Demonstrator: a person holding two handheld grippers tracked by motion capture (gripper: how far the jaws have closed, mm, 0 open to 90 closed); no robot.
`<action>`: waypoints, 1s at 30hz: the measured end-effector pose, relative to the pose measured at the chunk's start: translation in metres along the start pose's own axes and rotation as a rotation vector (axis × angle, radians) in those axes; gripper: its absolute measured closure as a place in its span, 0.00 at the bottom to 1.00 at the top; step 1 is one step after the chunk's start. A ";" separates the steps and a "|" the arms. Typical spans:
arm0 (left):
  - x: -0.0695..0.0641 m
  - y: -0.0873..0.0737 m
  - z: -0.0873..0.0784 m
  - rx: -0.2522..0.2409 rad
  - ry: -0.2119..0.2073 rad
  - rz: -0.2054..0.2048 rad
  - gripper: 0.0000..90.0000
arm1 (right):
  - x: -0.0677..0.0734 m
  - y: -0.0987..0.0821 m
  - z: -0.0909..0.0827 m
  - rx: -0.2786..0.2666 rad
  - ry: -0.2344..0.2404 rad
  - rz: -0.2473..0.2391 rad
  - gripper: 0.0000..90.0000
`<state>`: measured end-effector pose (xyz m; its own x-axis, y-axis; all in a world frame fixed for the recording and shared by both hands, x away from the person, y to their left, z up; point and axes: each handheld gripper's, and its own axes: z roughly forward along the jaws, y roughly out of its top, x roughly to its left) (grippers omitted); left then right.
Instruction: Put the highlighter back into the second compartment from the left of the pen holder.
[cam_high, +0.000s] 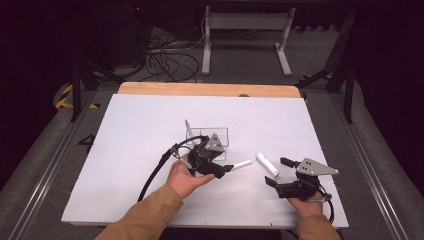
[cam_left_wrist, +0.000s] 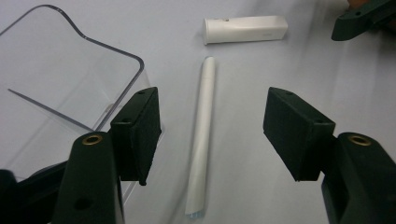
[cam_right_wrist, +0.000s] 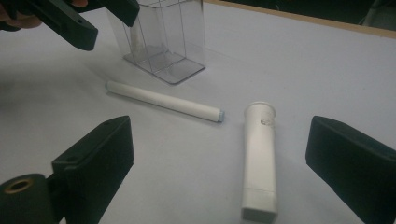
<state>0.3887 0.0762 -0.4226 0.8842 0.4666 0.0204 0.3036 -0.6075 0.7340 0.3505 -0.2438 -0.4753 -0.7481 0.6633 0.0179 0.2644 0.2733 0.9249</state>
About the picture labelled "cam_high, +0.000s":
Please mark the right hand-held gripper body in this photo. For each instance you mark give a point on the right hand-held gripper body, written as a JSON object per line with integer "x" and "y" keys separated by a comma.
{"x": 313, "y": 168}

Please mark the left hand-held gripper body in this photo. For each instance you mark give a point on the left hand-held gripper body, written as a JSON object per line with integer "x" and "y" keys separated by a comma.
{"x": 203, "y": 156}

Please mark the white marker pen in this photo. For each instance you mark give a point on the white marker pen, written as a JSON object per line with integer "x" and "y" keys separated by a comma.
{"x": 242, "y": 164}

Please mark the clear plastic pen holder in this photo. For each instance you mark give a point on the clear plastic pen holder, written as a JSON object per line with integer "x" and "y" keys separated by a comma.
{"x": 218, "y": 133}

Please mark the clear ballpoint pen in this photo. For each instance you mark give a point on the clear ballpoint pen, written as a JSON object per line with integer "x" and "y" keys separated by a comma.
{"x": 189, "y": 129}

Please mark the person's left hand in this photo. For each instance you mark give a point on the person's left hand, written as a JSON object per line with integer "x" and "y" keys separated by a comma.
{"x": 181, "y": 178}

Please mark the person's right hand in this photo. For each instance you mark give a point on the person's right hand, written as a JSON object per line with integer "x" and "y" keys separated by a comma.
{"x": 308, "y": 208}

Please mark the white eraser block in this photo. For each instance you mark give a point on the white eraser block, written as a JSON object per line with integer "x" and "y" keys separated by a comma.
{"x": 267, "y": 164}

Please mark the white table cover sheet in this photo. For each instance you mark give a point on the white table cover sheet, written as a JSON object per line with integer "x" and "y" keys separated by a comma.
{"x": 133, "y": 133}

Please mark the dark metal stand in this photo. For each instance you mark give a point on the dark metal stand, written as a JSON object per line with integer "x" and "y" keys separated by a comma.
{"x": 80, "y": 86}
{"x": 348, "y": 93}

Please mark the yellow black hazard tape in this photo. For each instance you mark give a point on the yellow black hazard tape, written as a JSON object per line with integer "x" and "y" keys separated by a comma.
{"x": 65, "y": 96}

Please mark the aluminium floor rail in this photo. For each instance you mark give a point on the aluminium floor rail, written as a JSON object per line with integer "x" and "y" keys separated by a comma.
{"x": 43, "y": 180}
{"x": 370, "y": 173}

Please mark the white metal desk frame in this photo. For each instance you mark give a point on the white metal desk frame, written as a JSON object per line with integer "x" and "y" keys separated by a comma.
{"x": 246, "y": 20}

